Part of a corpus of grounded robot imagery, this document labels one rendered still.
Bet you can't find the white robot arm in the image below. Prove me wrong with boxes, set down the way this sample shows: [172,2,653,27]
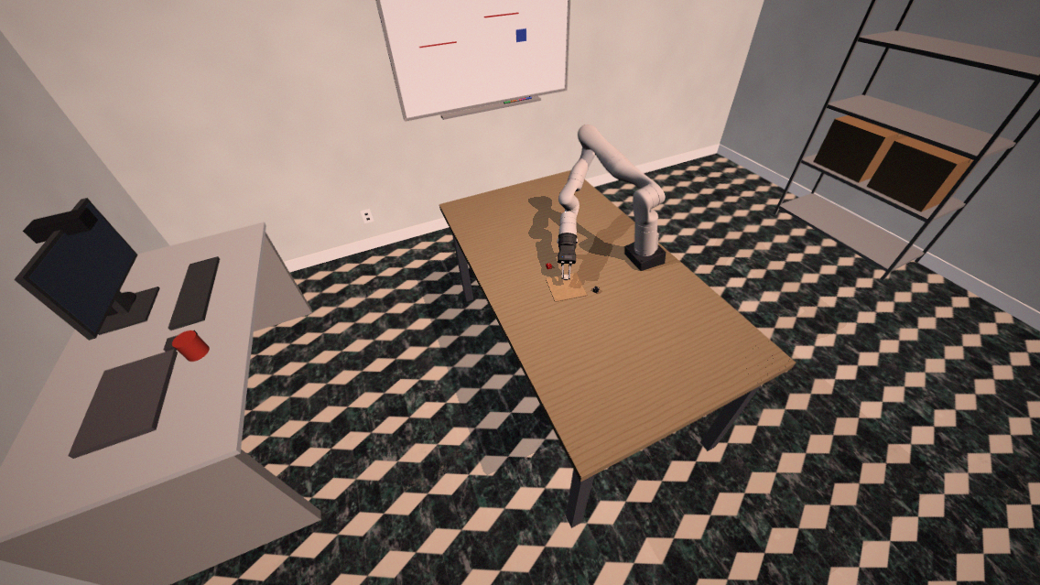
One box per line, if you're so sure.
[558,125,665,256]

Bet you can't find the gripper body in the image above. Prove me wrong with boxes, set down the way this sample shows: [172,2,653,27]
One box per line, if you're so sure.
[557,222,578,264]

